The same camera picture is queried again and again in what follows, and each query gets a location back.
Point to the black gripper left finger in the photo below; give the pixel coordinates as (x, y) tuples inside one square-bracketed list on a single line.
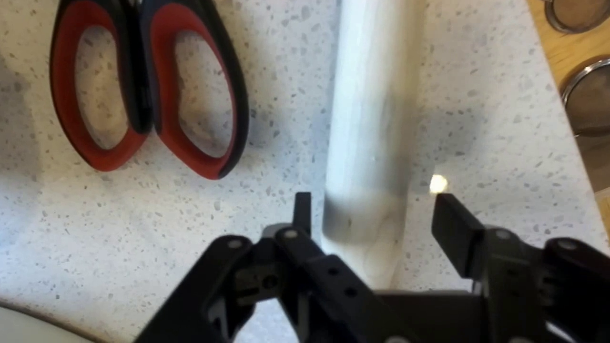
[(321, 297)]

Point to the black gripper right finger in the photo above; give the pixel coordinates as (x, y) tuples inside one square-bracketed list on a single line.
[(530, 294)]

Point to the pale wooden rolling pin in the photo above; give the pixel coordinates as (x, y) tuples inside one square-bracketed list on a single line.
[(374, 107)]

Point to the open wooden drawer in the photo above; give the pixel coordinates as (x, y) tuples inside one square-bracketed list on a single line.
[(576, 42)]

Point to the large steel mesh strainer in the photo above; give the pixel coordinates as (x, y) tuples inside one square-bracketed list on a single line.
[(586, 97)]

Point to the small steel mesh strainer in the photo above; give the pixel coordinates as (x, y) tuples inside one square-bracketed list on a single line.
[(576, 15)]

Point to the red black scissors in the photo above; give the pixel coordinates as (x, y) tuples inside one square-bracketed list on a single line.
[(145, 33)]

